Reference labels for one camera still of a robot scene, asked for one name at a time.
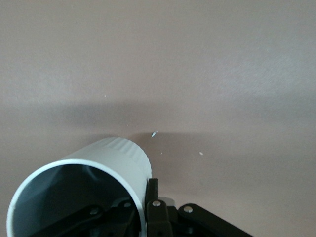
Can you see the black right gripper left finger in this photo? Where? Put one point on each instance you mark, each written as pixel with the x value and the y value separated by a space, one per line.
pixel 103 219

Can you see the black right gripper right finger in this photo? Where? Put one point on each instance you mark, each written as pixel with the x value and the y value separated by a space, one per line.
pixel 158 217

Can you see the grey ribbed mug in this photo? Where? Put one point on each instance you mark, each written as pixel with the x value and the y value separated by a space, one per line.
pixel 111 158

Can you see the brown table cover sheet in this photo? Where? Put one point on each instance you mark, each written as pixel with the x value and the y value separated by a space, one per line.
pixel 158 61

